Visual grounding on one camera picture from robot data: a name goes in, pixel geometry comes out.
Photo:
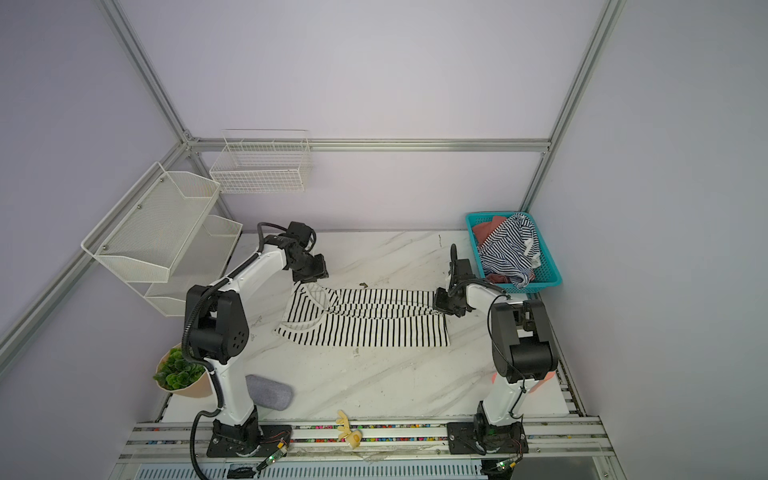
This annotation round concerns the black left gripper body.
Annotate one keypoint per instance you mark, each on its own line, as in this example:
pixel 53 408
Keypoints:
pixel 308 269

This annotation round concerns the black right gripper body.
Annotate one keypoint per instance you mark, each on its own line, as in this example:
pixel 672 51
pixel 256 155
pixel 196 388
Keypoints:
pixel 446 301

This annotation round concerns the navy striped tank top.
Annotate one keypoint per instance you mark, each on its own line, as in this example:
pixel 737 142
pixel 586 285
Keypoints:
pixel 512 250

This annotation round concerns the black white striped tank top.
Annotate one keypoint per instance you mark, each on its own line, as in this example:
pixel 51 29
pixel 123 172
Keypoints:
pixel 367 318

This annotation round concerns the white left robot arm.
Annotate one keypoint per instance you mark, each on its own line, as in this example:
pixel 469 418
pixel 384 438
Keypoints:
pixel 216 329

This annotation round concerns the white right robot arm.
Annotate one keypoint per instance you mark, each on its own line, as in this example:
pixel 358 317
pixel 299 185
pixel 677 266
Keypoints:
pixel 521 337

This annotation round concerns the red tank top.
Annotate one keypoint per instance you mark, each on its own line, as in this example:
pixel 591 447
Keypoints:
pixel 483 230

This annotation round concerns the teal plastic basket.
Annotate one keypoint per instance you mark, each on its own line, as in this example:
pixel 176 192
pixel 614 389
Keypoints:
pixel 547 275

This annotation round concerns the white mesh two-tier shelf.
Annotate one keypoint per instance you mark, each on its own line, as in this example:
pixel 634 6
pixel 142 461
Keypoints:
pixel 164 237

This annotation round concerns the grey felt pouch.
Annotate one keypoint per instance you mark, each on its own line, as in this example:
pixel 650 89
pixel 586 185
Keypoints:
pixel 269 393

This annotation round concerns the yellow banana toy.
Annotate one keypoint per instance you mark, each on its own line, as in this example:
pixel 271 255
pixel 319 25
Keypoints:
pixel 352 437

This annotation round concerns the potted green plant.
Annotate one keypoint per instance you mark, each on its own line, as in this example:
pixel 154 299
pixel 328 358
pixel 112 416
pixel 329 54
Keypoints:
pixel 175 375

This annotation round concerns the white wire wall basket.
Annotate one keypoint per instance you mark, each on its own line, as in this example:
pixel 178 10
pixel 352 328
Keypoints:
pixel 255 161

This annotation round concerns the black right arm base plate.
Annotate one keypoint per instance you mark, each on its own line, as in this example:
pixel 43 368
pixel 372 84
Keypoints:
pixel 482 438

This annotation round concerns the aluminium frame rail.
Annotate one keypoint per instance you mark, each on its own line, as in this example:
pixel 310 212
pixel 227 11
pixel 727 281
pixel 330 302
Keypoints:
pixel 382 145

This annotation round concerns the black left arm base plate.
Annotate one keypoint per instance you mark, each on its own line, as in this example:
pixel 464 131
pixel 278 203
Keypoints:
pixel 252 440

